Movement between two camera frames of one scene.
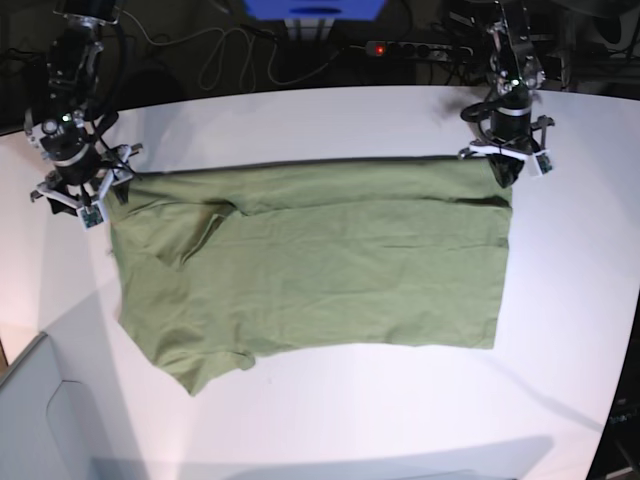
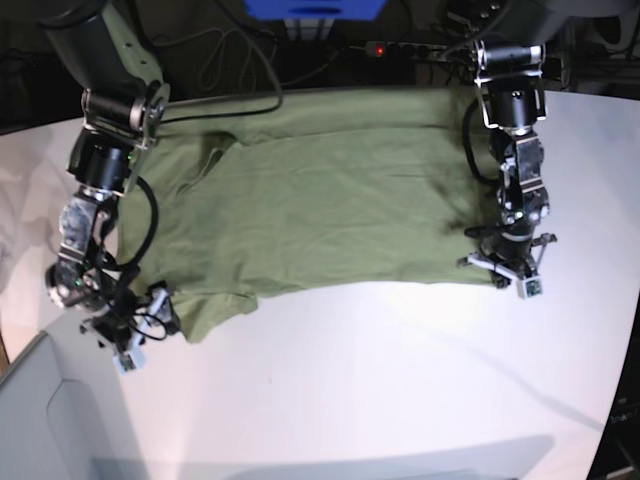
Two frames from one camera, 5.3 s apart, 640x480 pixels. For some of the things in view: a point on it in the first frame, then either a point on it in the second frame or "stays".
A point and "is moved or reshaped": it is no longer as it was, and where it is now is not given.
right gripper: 510,142 → 505,256
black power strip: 418,50 stays
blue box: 314,12 stays
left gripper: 86,171 → 123,323
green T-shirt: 218,264 is moved or reshaped
